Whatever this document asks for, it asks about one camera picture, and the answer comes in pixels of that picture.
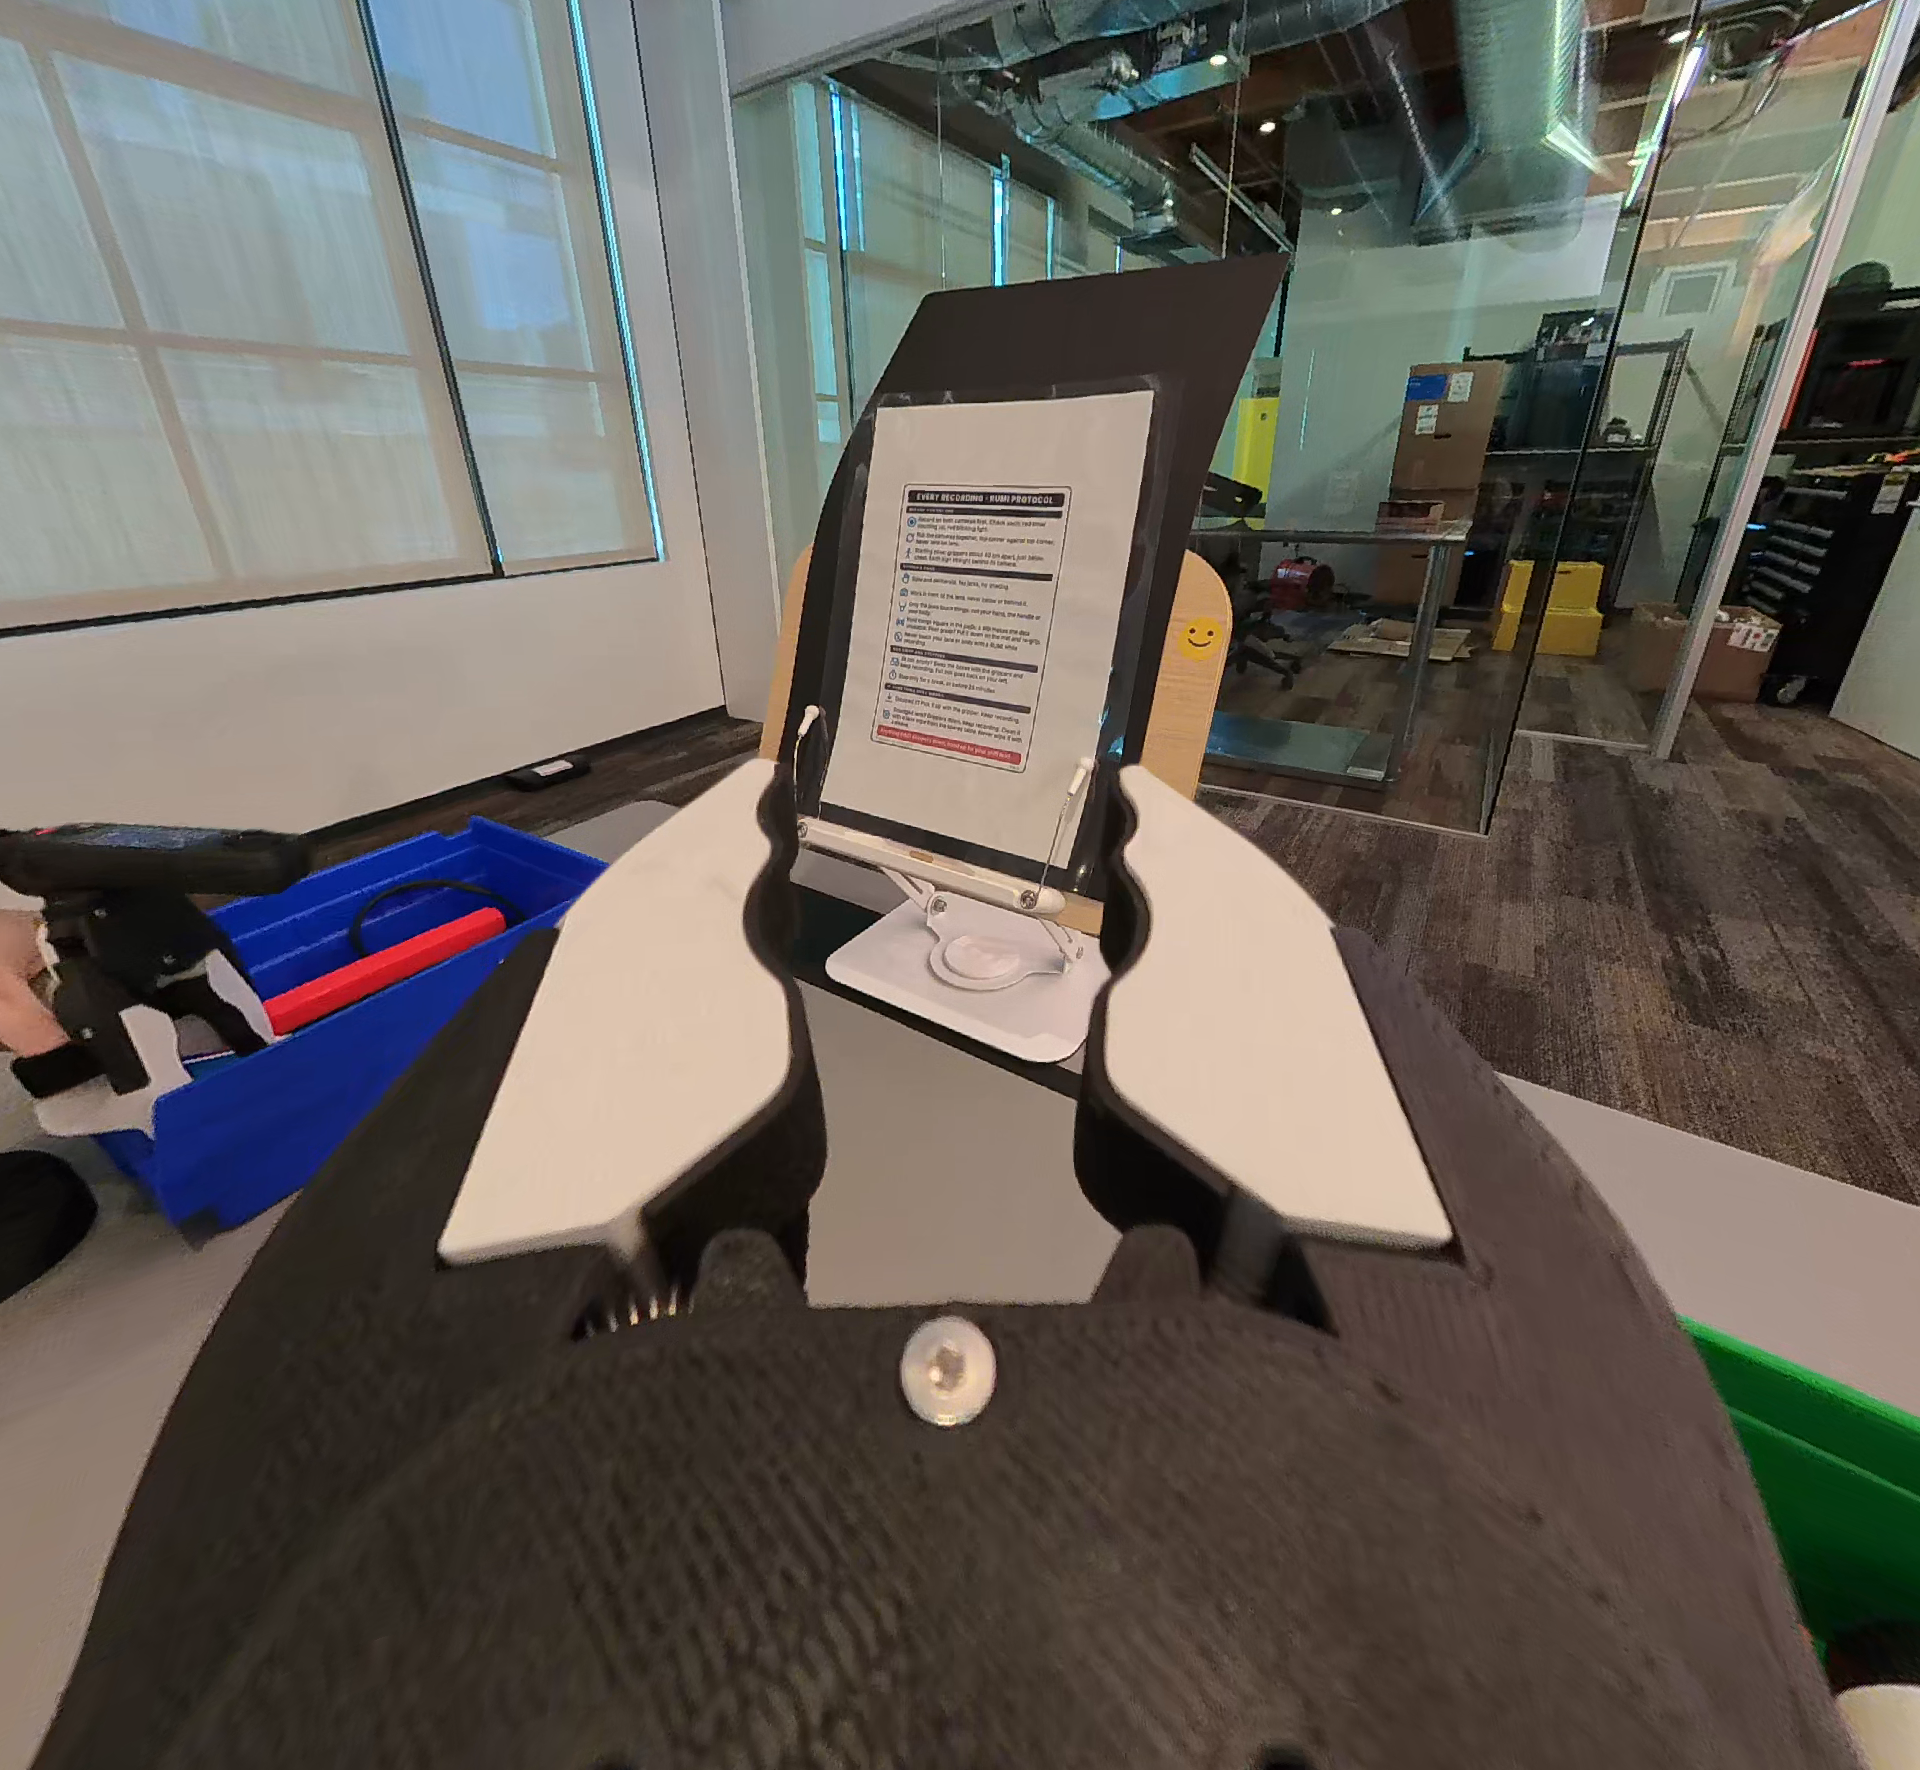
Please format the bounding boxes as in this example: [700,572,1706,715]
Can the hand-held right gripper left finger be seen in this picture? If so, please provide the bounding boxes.
[433,756,829,1298]

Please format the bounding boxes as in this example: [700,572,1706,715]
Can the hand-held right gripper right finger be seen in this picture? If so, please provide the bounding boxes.
[1071,763,1457,1313]

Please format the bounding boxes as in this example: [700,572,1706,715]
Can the red plastic block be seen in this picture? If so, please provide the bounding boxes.
[267,903,509,1037]

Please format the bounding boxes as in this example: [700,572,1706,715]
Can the blue plastic bin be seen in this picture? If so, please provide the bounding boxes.
[90,814,609,1231]

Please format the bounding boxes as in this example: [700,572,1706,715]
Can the green plastic bin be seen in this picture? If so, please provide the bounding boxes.
[1679,1317,1920,1665]

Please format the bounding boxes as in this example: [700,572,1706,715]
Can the grey desk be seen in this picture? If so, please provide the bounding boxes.
[0,798,1920,1770]

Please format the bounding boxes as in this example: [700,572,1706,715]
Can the white document stand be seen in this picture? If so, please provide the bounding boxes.
[794,705,1119,1058]

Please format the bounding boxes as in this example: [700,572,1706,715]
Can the wooden chair back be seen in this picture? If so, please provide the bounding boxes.
[755,543,1235,804]

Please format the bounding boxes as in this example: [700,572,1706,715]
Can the dark cloth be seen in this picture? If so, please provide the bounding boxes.
[0,1153,102,1303]

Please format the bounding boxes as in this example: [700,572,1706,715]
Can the yellow plastic containers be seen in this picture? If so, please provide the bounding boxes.
[1491,558,1606,657]

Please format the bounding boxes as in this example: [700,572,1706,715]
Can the black instruction board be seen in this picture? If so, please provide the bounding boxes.
[791,253,1291,902]

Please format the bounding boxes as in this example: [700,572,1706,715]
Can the open cardboard box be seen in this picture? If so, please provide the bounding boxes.
[1627,599,1780,704]

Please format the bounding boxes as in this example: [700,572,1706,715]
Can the large paned window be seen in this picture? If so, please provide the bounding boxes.
[0,0,665,634]

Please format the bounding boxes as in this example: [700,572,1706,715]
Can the metal shelf rack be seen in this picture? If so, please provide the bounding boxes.
[1460,331,1698,617]

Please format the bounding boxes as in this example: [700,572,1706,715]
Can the black tool cabinet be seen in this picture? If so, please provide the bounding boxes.
[1766,463,1920,709]

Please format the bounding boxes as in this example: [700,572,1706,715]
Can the black cable loop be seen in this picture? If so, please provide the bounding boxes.
[348,878,527,965]

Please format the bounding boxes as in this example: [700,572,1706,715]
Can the silver ventilation duct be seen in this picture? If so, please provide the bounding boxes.
[1433,0,1610,249]

